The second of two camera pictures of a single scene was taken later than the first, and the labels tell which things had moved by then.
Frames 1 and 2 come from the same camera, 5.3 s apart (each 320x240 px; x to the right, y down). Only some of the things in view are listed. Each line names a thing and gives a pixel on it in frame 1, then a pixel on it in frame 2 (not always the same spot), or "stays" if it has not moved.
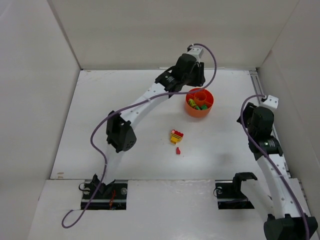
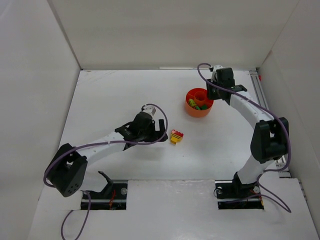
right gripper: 246,113 to 213,90
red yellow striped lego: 176,136 stays
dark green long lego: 204,107 stays
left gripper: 198,75 to 155,131
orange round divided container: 199,104 stays
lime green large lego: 191,102 stays
